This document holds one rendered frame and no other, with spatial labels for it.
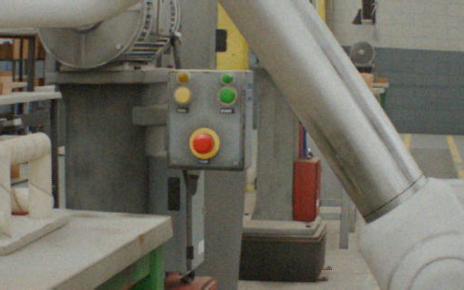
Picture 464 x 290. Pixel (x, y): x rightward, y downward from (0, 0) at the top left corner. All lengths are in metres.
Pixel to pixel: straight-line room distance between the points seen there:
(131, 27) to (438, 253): 1.11
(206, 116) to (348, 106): 0.85
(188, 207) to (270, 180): 3.26
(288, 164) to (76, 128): 3.29
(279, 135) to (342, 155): 4.27
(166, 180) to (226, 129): 0.29
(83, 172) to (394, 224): 1.21
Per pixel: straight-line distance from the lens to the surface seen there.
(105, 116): 2.40
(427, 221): 1.33
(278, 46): 1.35
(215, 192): 4.88
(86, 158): 2.42
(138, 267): 1.38
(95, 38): 2.24
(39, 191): 1.34
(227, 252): 4.98
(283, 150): 5.63
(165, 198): 2.41
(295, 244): 5.53
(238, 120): 2.16
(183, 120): 2.18
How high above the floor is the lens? 1.14
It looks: 4 degrees down
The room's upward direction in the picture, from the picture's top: 1 degrees clockwise
